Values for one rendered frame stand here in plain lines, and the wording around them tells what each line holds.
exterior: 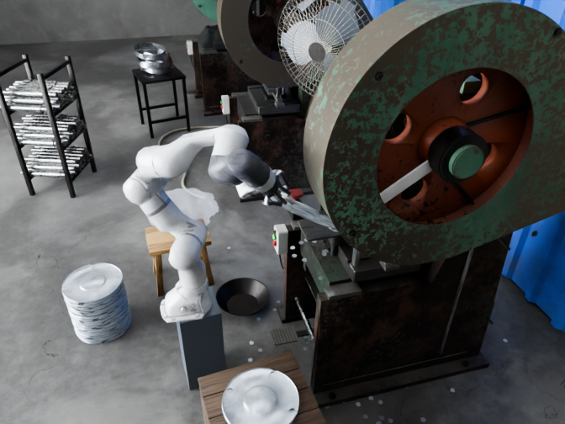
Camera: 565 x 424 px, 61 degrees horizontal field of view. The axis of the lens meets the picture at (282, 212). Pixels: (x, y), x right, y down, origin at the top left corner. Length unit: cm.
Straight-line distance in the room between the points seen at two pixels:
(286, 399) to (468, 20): 141
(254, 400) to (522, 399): 132
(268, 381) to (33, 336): 140
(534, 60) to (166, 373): 201
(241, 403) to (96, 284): 105
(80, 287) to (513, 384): 217
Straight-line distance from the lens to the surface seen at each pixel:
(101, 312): 257
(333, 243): 204
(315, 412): 193
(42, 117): 403
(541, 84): 155
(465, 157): 142
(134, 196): 172
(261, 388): 196
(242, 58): 302
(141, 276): 305
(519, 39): 145
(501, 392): 263
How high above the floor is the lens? 196
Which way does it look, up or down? 34 degrees down
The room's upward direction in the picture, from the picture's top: 1 degrees clockwise
